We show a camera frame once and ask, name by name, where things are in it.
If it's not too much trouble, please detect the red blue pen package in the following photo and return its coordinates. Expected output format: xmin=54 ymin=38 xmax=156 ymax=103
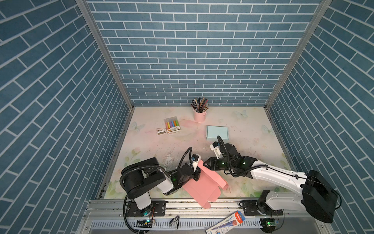
xmin=206 ymin=211 xmax=245 ymax=234

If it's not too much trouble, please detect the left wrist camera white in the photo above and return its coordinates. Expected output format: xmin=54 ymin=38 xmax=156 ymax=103
xmin=191 ymin=154 xmax=201 ymax=172

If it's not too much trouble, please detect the black metal clip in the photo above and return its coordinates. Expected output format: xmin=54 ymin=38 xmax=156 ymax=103
xmin=169 ymin=215 xmax=180 ymax=230

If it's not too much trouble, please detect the pink paper box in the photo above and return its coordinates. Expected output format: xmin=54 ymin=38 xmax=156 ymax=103
xmin=183 ymin=161 xmax=228 ymax=209

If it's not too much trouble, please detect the pink metal pencil cup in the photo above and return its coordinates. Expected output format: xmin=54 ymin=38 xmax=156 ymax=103
xmin=194 ymin=110 xmax=207 ymax=123

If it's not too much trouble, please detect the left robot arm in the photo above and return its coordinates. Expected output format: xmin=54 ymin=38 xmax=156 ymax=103
xmin=119 ymin=154 xmax=201 ymax=211

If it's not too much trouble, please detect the small green circuit board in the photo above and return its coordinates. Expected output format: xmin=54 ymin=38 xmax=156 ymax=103
xmin=134 ymin=219 xmax=153 ymax=229

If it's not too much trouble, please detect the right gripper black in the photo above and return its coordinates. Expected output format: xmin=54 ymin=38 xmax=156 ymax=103
xmin=201 ymin=156 xmax=235 ymax=171

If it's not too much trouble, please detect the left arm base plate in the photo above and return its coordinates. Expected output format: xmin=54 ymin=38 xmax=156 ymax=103
xmin=125 ymin=200 xmax=166 ymax=217

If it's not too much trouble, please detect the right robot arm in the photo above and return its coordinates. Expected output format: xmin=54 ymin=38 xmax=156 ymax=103
xmin=203 ymin=142 xmax=341 ymax=223

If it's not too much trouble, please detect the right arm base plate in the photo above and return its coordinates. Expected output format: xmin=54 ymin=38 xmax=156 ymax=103
xmin=239 ymin=199 xmax=283 ymax=216

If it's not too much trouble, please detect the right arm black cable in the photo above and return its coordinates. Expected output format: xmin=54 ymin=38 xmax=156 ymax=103
xmin=217 ymin=135 xmax=342 ymax=210

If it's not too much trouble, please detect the clear highlighter marker pack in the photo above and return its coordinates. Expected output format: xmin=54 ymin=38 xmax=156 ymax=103
xmin=164 ymin=117 xmax=181 ymax=134

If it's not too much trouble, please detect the small white eraser box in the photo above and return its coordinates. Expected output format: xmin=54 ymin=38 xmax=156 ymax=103
xmin=156 ymin=128 xmax=166 ymax=135

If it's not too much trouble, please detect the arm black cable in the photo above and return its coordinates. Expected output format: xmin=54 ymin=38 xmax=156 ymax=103
xmin=119 ymin=147 xmax=193 ymax=191
xmin=217 ymin=135 xmax=342 ymax=210

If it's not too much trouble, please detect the bundle of coloured pencils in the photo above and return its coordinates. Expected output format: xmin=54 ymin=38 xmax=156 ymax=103
xmin=191 ymin=97 xmax=208 ymax=113

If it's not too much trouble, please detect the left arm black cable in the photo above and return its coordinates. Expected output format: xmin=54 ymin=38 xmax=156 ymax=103
xmin=119 ymin=147 xmax=193 ymax=191

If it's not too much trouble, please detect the round black device green light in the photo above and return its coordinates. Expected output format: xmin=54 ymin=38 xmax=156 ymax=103
xmin=260 ymin=218 xmax=277 ymax=234

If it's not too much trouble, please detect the light blue paper box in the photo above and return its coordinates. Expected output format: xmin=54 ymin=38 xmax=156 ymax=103
xmin=206 ymin=126 xmax=229 ymax=143

